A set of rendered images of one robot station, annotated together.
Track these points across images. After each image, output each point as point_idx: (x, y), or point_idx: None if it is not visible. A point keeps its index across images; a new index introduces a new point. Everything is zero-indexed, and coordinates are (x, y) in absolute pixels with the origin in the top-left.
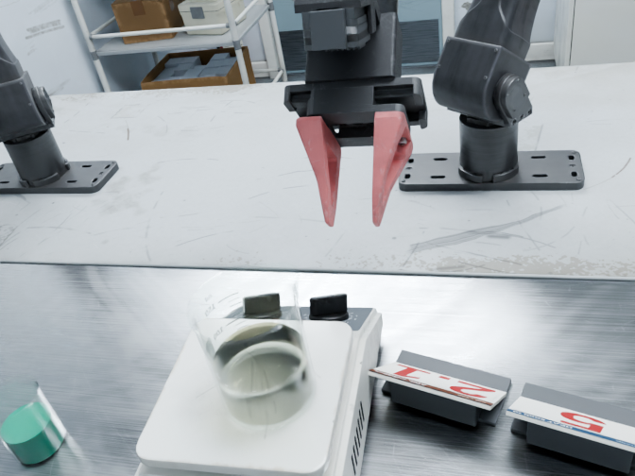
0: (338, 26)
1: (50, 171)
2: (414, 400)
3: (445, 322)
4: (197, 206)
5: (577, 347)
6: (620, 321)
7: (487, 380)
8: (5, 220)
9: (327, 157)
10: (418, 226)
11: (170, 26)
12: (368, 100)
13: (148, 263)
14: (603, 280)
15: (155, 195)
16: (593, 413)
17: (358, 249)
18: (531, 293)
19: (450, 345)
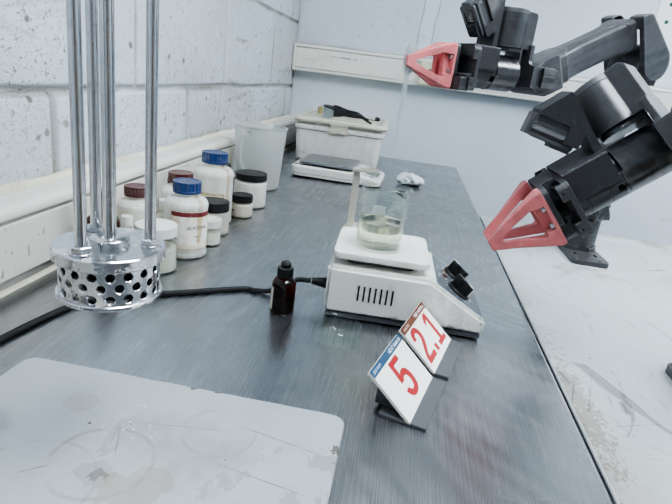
0: (528, 120)
1: (574, 242)
2: None
3: (497, 365)
4: (579, 291)
5: (492, 416)
6: (533, 446)
7: (443, 367)
8: None
9: (535, 221)
10: (613, 370)
11: None
12: (542, 182)
13: (510, 277)
14: (592, 457)
15: (583, 279)
16: (423, 402)
17: (564, 342)
18: (550, 408)
19: (475, 363)
